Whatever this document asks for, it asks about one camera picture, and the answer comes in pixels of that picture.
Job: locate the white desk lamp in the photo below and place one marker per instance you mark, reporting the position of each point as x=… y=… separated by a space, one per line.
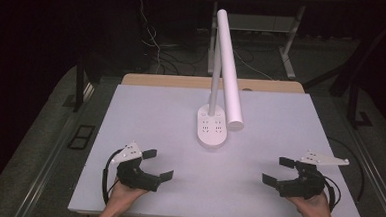
x=230 y=73

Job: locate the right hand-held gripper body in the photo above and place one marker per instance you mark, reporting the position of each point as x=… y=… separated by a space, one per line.
x=305 y=184

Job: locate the person's left hand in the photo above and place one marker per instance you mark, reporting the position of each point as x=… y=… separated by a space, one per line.
x=121 y=196

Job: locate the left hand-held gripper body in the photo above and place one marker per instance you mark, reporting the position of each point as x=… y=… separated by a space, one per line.
x=134 y=177

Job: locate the metal floor rail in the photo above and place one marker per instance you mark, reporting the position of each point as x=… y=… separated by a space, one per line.
x=44 y=171
x=374 y=168

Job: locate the black metal stand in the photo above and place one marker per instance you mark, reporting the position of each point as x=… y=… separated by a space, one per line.
x=79 y=89
x=353 y=97

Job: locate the white table mat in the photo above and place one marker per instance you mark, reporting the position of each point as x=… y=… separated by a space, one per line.
x=180 y=121

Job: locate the black floor frame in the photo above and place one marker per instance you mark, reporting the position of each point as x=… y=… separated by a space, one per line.
x=81 y=136

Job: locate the person's right hand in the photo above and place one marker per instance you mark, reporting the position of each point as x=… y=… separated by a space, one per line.
x=317 y=206

